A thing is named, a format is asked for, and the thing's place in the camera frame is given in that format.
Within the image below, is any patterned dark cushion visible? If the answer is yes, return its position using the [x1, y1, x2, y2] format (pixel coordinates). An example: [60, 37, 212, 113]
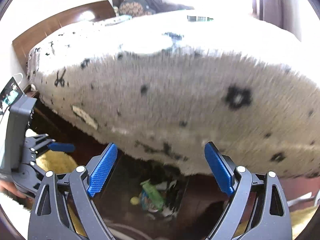
[118, 0, 156, 17]

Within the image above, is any dark wooden headboard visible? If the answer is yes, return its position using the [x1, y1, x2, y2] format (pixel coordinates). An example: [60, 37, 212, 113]
[12, 0, 116, 68]

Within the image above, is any person's left hand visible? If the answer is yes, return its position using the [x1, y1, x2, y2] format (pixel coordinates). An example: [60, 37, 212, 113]
[0, 180, 26, 199]

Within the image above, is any tablet screen at bedside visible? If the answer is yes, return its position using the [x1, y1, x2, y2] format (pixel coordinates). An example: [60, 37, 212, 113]
[0, 77, 24, 115]

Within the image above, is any green toothpaste tube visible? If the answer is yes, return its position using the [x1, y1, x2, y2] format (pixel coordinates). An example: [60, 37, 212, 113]
[140, 180, 165, 211]

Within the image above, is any black trash bin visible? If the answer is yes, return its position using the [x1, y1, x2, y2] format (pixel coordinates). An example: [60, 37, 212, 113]
[95, 153, 189, 239]

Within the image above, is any grey cat-pattern bed blanket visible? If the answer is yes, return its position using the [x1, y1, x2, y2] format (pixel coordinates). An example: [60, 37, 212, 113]
[27, 11, 319, 177]

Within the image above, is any blue tissue packet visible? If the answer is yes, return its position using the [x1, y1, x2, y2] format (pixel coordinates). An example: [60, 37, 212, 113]
[139, 190, 152, 211]

